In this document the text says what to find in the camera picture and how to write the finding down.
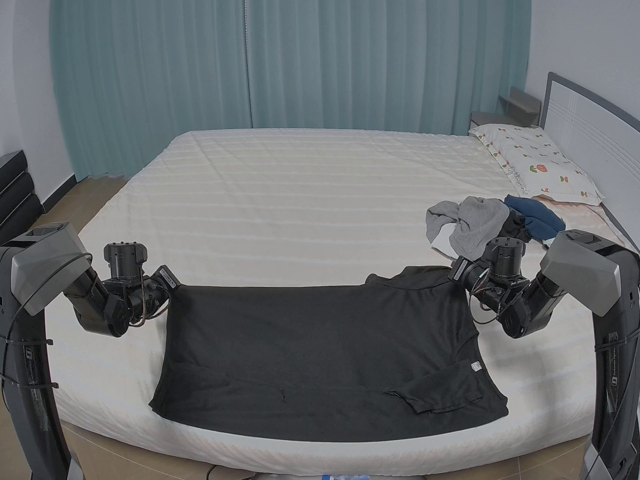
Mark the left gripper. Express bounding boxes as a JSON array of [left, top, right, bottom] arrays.
[[129, 265, 182, 321]]

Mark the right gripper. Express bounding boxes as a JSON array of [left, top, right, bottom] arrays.
[[450, 257, 503, 314]]

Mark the black T-shirt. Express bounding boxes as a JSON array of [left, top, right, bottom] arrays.
[[149, 265, 510, 443]]

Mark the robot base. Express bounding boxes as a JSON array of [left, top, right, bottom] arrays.
[[250, 472, 386, 480]]

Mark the pile of clothes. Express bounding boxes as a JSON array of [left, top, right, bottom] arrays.
[[425, 194, 568, 259]]

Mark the bed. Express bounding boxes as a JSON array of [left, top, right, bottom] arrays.
[[42, 71, 640, 474]]

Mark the white printed pillow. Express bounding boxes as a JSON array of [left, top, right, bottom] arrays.
[[467, 123, 603, 206]]

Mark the black chest of drawers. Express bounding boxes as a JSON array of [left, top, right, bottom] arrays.
[[0, 150, 43, 241]]

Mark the grey bedside table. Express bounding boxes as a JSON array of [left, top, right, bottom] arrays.
[[470, 86, 542, 128]]

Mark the blue-green curtain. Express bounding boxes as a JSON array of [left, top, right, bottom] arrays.
[[49, 0, 253, 181], [245, 0, 532, 135]]

